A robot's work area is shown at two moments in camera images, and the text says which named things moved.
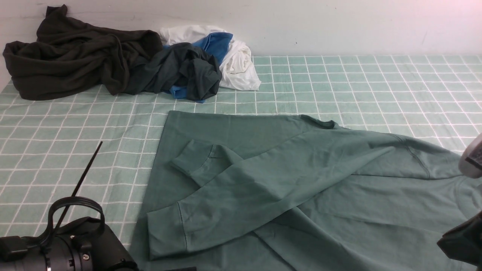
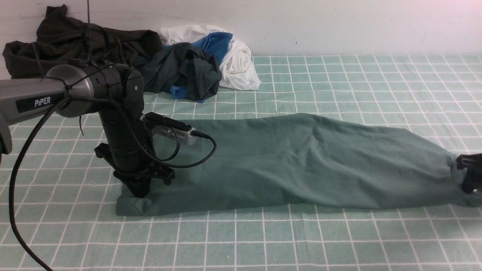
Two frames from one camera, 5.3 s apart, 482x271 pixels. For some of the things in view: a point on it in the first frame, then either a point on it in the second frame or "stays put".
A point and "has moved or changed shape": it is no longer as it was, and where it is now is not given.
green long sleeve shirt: (237, 192) has moved or changed shape
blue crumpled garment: (216, 44) stays put
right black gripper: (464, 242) -> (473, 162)
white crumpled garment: (238, 71) stays put
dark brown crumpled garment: (68, 54) stays put
